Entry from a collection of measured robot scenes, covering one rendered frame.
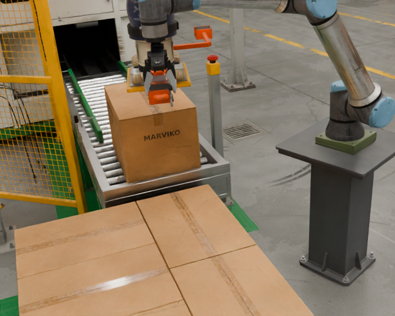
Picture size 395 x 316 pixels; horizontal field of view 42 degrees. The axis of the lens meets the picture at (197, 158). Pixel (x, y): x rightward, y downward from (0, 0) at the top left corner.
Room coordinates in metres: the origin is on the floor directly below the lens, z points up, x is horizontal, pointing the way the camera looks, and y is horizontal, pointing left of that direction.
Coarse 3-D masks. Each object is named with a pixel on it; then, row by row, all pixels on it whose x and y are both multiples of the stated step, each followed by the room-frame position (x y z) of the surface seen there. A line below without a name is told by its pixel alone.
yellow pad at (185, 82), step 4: (176, 64) 2.45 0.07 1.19; (184, 64) 2.52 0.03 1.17; (184, 68) 2.45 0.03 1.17; (184, 72) 2.37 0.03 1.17; (184, 76) 2.30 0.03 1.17; (188, 76) 2.31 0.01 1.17; (176, 80) 2.25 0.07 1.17; (180, 80) 2.25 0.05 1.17; (184, 80) 2.25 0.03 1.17; (188, 80) 2.25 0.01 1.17; (180, 84) 2.22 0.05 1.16; (184, 84) 2.22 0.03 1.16; (188, 84) 2.22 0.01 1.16
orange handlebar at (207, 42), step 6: (204, 36) 2.56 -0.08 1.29; (204, 42) 2.44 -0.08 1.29; (210, 42) 2.44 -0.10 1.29; (174, 48) 2.42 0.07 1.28; (180, 48) 2.42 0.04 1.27; (186, 48) 2.43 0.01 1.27; (156, 72) 2.00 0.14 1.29; (162, 72) 2.00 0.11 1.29; (156, 96) 1.73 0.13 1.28; (162, 96) 1.73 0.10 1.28; (168, 96) 1.74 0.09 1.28
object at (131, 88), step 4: (128, 68) 2.53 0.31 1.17; (128, 72) 2.46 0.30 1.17; (128, 76) 2.39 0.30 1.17; (128, 80) 2.33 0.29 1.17; (128, 84) 2.27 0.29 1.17; (132, 84) 2.25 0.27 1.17; (140, 84) 2.24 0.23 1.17; (128, 88) 2.21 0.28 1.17; (132, 88) 2.21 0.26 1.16; (136, 88) 2.21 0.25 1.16; (140, 88) 2.21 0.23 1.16; (144, 88) 2.21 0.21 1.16; (128, 92) 2.20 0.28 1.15
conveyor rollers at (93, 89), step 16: (80, 80) 4.46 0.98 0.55; (96, 80) 4.48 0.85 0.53; (112, 80) 4.44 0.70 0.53; (96, 96) 4.03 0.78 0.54; (80, 112) 3.65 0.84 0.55; (96, 112) 3.67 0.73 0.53; (96, 144) 3.04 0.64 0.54; (112, 144) 3.01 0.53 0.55; (112, 160) 2.80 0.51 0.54; (112, 176) 2.61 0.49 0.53
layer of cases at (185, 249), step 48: (192, 192) 2.32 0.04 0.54; (48, 240) 1.99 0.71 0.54; (96, 240) 1.96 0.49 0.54; (144, 240) 1.93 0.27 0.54; (192, 240) 1.90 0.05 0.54; (240, 240) 1.87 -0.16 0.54; (48, 288) 1.65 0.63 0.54; (96, 288) 1.62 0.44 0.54; (144, 288) 1.60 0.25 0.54; (192, 288) 1.58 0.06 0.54; (240, 288) 1.56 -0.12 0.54; (288, 288) 1.54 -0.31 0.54
